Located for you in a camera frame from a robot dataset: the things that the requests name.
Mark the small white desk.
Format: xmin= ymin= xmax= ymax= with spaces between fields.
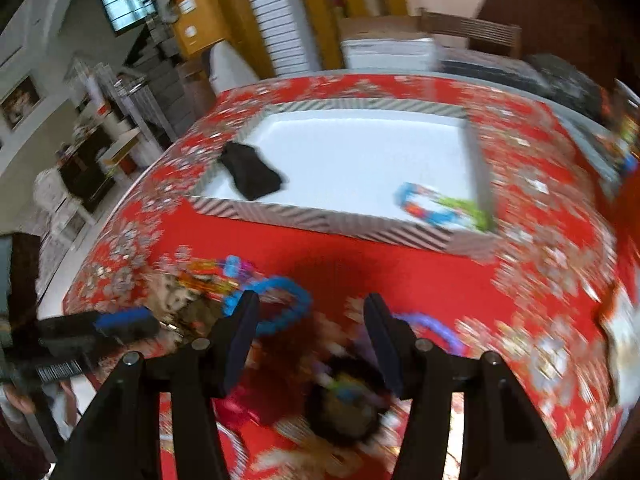
xmin=98 ymin=128 xmax=142 ymax=184

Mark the blue bead bracelet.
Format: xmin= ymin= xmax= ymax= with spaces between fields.
xmin=221 ymin=253 xmax=314 ymax=337

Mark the red floral tablecloth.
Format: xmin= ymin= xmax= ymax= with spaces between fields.
xmin=62 ymin=75 xmax=624 ymax=479

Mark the round dark wooden tabletop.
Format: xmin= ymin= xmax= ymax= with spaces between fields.
xmin=476 ymin=0 xmax=622 ymax=90

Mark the black hair scrunchie cloth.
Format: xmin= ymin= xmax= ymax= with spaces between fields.
xmin=218 ymin=142 xmax=283 ymax=200

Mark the multicolour flower bracelet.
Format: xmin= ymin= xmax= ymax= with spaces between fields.
xmin=394 ymin=181 xmax=494 ymax=233

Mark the white cardboard box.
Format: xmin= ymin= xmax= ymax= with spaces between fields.
xmin=341 ymin=35 xmax=439 ymax=73

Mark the pile of colourful jewelry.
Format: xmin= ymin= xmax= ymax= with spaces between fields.
xmin=143 ymin=256 xmax=262 ymax=341

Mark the purple bead bracelet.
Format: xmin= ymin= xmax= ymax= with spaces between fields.
xmin=394 ymin=311 xmax=467 ymax=356

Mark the black bead bracelet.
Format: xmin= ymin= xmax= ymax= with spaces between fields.
xmin=304 ymin=358 xmax=396 ymax=449

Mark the white ornate chair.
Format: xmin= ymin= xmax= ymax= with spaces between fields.
xmin=32 ymin=168 xmax=96 ymax=249

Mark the wooden slat chair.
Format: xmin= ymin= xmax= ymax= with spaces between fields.
xmin=420 ymin=8 xmax=521 ymax=58

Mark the black plastic bag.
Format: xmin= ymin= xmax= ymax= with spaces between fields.
xmin=525 ymin=53 xmax=610 ymax=124

